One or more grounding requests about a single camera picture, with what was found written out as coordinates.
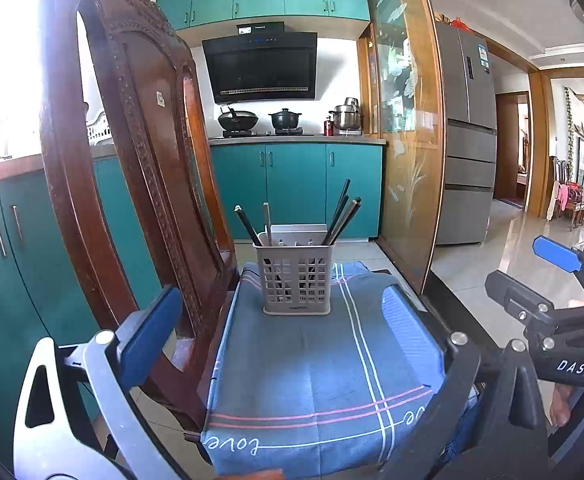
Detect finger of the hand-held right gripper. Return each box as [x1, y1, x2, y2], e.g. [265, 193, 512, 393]
[532, 235, 584, 311]
[484, 270, 573, 330]

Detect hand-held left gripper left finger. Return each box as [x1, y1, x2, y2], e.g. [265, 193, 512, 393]
[13, 285, 185, 480]

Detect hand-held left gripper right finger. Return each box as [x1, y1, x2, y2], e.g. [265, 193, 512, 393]
[377, 282, 555, 480]

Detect beige plastic utensil holder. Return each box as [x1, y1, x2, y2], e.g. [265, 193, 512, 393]
[252, 224, 336, 317]

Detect bunch of mixed chopsticks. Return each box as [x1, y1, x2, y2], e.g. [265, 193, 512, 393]
[234, 178, 362, 301]

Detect person's right hand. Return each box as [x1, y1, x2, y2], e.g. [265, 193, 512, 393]
[549, 384, 584, 428]

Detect wooden dining chair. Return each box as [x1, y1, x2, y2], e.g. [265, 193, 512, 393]
[567, 182, 584, 226]

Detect person's leg in jeans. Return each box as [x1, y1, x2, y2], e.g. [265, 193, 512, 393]
[439, 385, 480, 466]

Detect blue striped towel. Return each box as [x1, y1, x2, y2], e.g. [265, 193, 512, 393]
[201, 260, 479, 478]

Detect hanging green vine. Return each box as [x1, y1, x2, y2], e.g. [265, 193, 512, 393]
[563, 86, 576, 161]

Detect grey refrigerator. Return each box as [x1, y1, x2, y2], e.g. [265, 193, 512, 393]
[433, 21, 499, 247]

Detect teal base cabinets under window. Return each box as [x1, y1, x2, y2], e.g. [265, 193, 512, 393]
[0, 152, 165, 463]

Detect wood framed etched glass door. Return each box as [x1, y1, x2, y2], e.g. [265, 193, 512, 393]
[356, 0, 447, 297]

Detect teal base cabinets under stove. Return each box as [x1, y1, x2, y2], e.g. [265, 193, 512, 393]
[209, 142, 386, 242]

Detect white dish rack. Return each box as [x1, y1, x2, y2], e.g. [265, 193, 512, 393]
[86, 109, 119, 147]

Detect kitchen countertop by stove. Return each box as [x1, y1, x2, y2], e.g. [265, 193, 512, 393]
[208, 134, 388, 147]

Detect gas stove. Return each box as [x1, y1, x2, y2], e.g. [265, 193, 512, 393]
[221, 129, 304, 139]

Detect carved wooden chair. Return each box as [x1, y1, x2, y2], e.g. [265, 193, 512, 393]
[38, 0, 243, 441]

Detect reddish countertop under window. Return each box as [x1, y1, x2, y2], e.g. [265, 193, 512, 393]
[0, 142, 118, 191]

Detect stainless steel pot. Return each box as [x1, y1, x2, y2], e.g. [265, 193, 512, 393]
[328, 97, 366, 132]

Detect black wok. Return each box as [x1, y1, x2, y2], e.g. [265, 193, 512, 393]
[216, 106, 260, 133]

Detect black pot with lid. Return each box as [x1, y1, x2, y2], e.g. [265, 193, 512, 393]
[268, 108, 303, 131]

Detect black range hood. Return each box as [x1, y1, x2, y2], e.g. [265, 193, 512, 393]
[202, 21, 319, 106]

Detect wooden door frame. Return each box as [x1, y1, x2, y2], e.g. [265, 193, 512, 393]
[494, 91, 533, 211]

